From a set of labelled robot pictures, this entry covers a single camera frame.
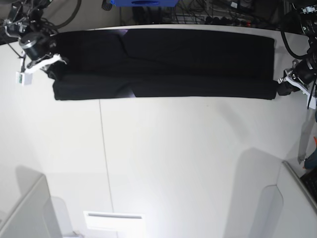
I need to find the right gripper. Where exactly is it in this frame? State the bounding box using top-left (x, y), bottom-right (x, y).
top-left (19, 33), bottom-right (67, 74)

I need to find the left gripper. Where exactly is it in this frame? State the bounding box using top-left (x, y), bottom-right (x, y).
top-left (277, 53), bottom-right (317, 96)

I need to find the black T-shirt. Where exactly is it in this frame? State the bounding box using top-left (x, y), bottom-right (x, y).
top-left (47, 28), bottom-right (278, 101)

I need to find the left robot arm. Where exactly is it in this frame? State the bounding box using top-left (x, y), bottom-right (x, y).
top-left (277, 0), bottom-right (317, 97)

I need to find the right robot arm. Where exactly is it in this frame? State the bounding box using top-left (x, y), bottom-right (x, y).
top-left (0, 0), bottom-right (82, 78)

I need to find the blue bin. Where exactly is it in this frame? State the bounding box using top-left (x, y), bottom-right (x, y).
top-left (110, 0), bottom-right (178, 7)

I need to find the black keyboard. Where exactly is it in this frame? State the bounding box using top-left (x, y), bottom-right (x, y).
top-left (300, 169), bottom-right (317, 201)

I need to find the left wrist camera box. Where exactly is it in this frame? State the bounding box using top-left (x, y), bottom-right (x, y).
top-left (307, 96), bottom-right (317, 110)

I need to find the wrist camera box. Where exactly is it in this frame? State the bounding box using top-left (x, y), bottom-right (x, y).
top-left (307, 96), bottom-right (317, 110)
top-left (16, 71), bottom-right (33, 86)

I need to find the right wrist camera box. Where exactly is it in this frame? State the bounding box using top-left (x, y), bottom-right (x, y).
top-left (16, 71), bottom-right (33, 86)

